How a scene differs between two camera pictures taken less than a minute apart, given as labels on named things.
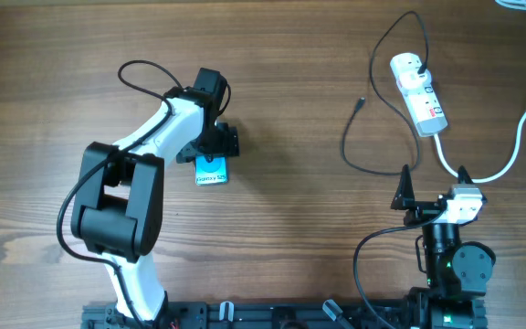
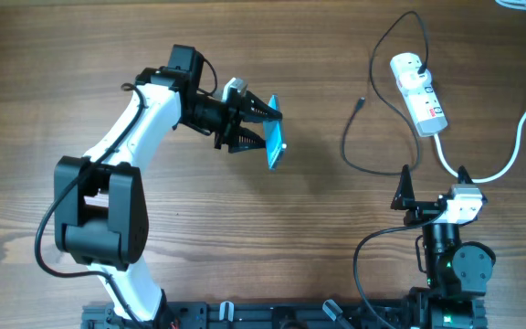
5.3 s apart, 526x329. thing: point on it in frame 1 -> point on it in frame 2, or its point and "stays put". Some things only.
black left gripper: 228,144 -> 232,124
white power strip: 419,96 stays put
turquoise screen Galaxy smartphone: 207,173 -> 275,143
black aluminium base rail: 259,314 stays put
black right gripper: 405,199 stays put
